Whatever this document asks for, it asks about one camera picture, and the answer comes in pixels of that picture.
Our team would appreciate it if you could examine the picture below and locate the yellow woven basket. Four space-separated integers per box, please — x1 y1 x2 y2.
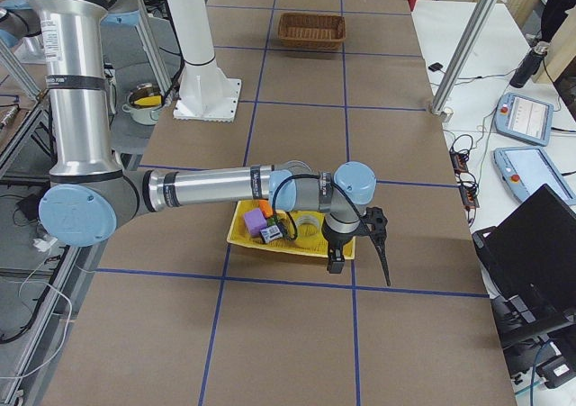
227 201 328 257

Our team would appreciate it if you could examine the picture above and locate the black water bottle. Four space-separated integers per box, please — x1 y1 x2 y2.
509 41 550 88

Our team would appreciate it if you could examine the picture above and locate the small black device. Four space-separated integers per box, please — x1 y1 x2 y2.
427 62 444 72

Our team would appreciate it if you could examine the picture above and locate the teach pendant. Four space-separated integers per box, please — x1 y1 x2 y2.
493 147 575 206
494 92 554 147

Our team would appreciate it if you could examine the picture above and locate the small labelled can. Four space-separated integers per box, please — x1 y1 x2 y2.
260 225 284 244

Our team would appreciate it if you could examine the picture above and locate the orange usb hub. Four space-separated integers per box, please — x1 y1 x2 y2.
449 150 479 211

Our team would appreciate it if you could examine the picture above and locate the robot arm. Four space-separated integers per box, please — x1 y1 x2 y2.
1 0 41 48
25 0 387 274

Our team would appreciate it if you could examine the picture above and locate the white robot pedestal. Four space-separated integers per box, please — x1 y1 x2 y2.
167 0 242 122

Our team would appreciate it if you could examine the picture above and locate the brown wicker basket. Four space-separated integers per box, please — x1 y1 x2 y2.
277 13 347 50

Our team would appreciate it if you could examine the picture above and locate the near teach pendant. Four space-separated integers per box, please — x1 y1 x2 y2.
493 147 575 206

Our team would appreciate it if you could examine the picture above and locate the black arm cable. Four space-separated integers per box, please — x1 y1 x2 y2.
267 173 379 241

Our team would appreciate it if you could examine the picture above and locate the white pot with yellow contents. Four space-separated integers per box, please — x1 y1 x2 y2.
121 83 163 126

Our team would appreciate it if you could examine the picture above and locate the orange toy carrot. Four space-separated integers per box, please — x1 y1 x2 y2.
257 200 273 218

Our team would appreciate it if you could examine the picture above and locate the yellow tape roll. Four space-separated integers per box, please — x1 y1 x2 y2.
295 213 321 234

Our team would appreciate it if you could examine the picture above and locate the far teach pendant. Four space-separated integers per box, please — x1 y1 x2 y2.
494 92 554 147

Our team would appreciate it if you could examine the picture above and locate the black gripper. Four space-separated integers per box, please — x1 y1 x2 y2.
321 219 356 274

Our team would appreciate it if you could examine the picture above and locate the aluminium frame post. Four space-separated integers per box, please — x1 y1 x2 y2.
429 0 498 122

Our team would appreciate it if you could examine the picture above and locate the purple foam block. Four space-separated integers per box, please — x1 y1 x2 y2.
243 208 267 238

